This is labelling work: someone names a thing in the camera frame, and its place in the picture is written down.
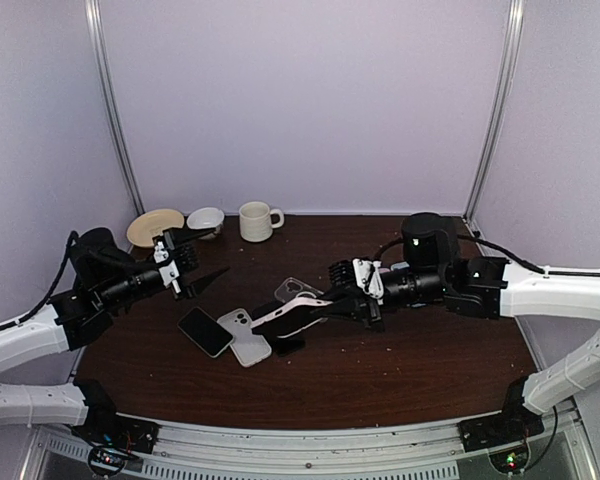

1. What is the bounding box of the beige ceramic plate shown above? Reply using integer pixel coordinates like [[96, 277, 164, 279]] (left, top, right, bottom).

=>
[[126, 209, 185, 248]]

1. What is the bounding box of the left aluminium frame post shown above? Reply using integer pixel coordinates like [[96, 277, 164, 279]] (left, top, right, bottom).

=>
[[84, 0, 145, 216]]

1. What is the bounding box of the black phone with dark case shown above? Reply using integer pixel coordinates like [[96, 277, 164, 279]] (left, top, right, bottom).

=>
[[271, 338, 306, 357]]

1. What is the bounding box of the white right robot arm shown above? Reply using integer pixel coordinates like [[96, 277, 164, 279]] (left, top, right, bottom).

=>
[[324, 212, 600, 442]]

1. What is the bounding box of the clear magsafe phone case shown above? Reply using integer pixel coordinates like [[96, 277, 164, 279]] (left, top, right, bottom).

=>
[[274, 277, 323, 303]]

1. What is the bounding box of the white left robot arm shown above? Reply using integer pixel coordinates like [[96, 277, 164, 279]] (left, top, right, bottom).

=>
[[0, 227, 224, 444]]

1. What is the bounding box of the beige phone case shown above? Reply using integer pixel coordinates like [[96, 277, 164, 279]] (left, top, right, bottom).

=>
[[218, 309, 272, 368]]

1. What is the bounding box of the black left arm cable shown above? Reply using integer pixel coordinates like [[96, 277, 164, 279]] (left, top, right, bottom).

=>
[[0, 230, 81, 339]]

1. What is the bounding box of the aluminium front rail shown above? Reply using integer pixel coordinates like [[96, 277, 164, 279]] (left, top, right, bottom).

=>
[[19, 407, 600, 480]]

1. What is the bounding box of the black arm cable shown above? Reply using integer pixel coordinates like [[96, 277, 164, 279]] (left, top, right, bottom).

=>
[[369, 234, 600, 281], [0, 230, 81, 339]]

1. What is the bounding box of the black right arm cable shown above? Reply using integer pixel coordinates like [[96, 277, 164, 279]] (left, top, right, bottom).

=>
[[369, 234, 600, 281]]

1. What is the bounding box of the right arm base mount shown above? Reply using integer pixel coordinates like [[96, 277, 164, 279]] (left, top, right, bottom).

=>
[[458, 377, 545, 476]]

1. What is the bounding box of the aluminium frame post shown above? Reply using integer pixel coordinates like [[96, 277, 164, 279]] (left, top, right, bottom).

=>
[[463, 0, 526, 226], [84, 0, 145, 216]]

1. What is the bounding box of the white ceramic mug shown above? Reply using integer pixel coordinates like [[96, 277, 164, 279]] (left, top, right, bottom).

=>
[[239, 201, 285, 243]]

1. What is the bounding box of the white ceramic bowl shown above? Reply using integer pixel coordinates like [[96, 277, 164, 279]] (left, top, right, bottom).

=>
[[186, 207, 225, 241]]

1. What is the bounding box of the right aluminium frame post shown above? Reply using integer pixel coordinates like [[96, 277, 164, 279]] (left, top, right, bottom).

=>
[[463, 0, 526, 226]]

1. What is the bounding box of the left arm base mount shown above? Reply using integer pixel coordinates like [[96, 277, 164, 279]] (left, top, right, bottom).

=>
[[71, 380, 159, 461]]

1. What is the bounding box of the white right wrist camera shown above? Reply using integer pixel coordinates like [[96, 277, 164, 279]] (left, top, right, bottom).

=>
[[352, 258, 384, 300]]

